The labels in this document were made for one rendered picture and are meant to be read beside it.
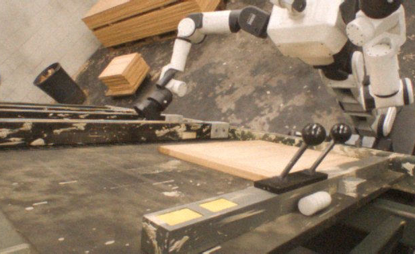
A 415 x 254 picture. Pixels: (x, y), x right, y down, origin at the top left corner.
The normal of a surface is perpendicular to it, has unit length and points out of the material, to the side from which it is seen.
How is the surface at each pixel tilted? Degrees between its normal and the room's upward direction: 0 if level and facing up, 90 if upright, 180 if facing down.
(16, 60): 90
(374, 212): 39
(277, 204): 90
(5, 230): 51
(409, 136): 0
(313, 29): 68
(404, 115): 0
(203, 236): 90
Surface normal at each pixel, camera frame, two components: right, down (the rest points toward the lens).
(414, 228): -0.67, 0.00
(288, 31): -0.63, 0.48
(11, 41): 0.81, 0.00
